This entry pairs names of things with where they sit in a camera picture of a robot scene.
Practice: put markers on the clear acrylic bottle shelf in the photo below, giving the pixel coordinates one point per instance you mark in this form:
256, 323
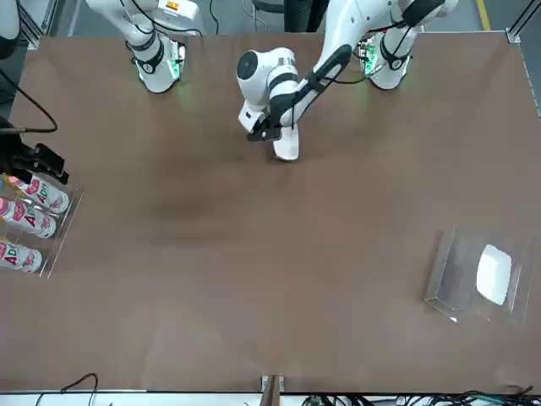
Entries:
63, 228

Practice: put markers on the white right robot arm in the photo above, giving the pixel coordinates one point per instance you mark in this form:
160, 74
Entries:
156, 76

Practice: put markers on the aluminium post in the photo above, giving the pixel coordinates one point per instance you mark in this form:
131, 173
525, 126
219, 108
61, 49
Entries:
272, 391

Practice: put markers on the aluminium frame rail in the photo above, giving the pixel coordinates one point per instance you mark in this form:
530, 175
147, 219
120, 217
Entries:
42, 17

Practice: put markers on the clear plastic stepped holder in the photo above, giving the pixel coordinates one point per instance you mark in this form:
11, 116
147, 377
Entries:
444, 270

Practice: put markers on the white bottle pink cap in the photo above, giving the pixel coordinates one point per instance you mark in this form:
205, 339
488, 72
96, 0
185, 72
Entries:
29, 220
50, 196
21, 258

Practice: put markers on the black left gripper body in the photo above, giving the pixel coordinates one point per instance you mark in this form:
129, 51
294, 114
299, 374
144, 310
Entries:
268, 120

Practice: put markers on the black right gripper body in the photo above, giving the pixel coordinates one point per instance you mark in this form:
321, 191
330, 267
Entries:
8, 148

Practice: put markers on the person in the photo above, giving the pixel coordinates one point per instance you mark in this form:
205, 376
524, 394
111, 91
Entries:
304, 14

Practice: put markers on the white desk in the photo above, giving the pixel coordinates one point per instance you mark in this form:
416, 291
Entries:
169, 399

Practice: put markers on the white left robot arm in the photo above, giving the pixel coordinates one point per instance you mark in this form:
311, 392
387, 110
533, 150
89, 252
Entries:
279, 63

